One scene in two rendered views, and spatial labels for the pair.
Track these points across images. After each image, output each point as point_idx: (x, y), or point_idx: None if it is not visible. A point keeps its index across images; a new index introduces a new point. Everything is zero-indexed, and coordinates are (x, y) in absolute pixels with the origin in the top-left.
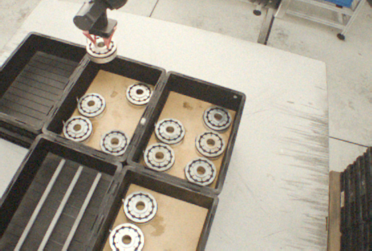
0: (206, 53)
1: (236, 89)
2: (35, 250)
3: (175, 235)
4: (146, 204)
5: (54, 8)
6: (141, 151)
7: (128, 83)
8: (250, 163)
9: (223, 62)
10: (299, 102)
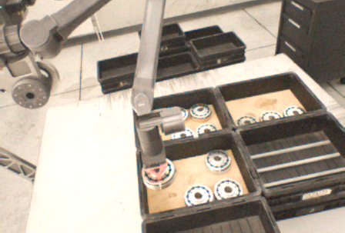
0: (68, 181)
1: (103, 146)
2: (329, 161)
3: (246, 108)
4: (243, 120)
5: None
6: None
7: (154, 191)
8: None
9: (75, 165)
10: (98, 110)
